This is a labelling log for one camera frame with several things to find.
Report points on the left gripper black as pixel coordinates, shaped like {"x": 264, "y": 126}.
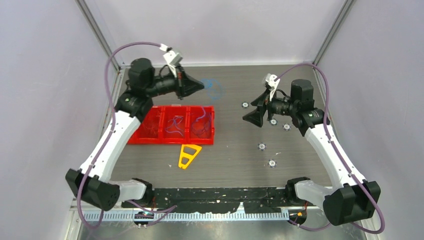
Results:
{"x": 185, "y": 85}

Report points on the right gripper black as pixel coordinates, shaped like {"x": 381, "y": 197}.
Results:
{"x": 256, "y": 116}

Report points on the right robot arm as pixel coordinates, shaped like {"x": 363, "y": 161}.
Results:
{"x": 351, "y": 197}

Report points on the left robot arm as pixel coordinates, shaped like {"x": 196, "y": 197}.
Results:
{"x": 91, "y": 182}

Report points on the poker chip top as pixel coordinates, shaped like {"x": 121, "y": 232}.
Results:
{"x": 245, "y": 105}

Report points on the poker chip lower middle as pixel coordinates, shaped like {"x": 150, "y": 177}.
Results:
{"x": 261, "y": 146}

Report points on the poker chip right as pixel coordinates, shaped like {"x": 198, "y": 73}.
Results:
{"x": 286, "y": 127}

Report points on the red four-compartment bin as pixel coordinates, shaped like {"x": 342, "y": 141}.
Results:
{"x": 176, "y": 124}

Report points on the poker chip bottom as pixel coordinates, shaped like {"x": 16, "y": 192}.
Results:
{"x": 272, "y": 163}

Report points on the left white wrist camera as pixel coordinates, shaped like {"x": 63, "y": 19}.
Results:
{"x": 172, "y": 58}

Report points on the yellow triangular plastic frame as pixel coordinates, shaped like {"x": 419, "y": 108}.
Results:
{"x": 188, "y": 152}

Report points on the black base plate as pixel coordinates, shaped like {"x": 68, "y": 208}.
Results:
{"x": 221, "y": 200}

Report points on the aluminium front rail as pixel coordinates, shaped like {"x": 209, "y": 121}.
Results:
{"x": 131, "y": 211}

